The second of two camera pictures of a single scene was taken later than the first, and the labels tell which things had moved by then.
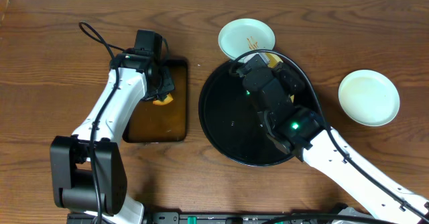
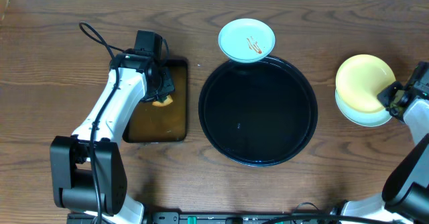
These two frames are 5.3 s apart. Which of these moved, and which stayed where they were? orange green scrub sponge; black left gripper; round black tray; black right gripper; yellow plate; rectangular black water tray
Moved: yellow plate; black right gripper
Stayed: black left gripper; rectangular black water tray; orange green scrub sponge; round black tray
